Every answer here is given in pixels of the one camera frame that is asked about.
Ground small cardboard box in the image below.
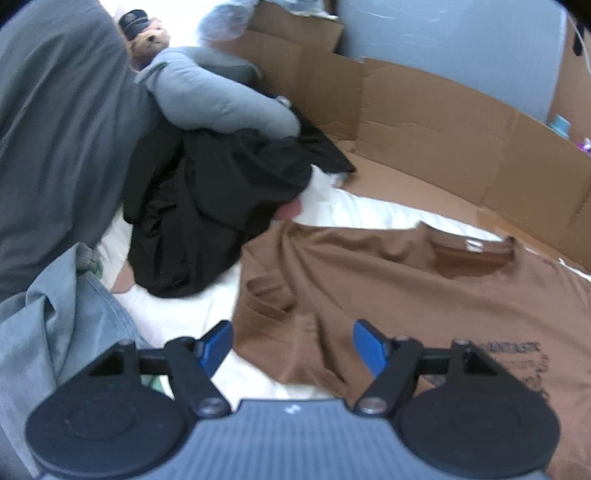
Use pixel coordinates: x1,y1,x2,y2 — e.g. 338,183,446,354
240,0,345,58

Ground cream bear print bed sheet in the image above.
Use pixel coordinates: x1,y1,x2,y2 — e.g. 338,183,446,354
95,178,591,402

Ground grey upright panel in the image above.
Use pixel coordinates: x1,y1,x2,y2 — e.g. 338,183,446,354
335,0,568,123

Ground grey garment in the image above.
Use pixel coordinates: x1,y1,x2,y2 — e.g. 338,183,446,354
0,0,158,301

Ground flattened cardboard sheet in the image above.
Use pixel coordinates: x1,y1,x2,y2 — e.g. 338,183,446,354
215,23,591,273

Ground grey-blue garment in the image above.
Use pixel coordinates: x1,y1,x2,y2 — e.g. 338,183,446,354
0,242,153,480

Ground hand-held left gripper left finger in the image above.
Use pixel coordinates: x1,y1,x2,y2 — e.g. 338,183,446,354
88,320,234,418

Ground clear plastic bags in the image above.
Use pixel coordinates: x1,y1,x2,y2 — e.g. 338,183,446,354
196,0,259,44

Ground crumpled black garment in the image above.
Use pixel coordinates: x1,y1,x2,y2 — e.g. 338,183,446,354
122,95,356,298

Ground grey neck pillow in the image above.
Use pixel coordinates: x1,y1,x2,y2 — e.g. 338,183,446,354
136,46,301,139

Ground upright cardboard piece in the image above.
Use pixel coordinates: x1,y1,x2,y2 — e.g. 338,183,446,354
547,18,591,139

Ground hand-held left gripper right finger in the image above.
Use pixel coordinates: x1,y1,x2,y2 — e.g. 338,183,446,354
353,320,502,417

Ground brown printed t-shirt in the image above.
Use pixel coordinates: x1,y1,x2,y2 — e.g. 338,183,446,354
233,220,591,480

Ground brown teddy bear toy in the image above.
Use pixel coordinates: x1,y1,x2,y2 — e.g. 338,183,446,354
117,9,171,70

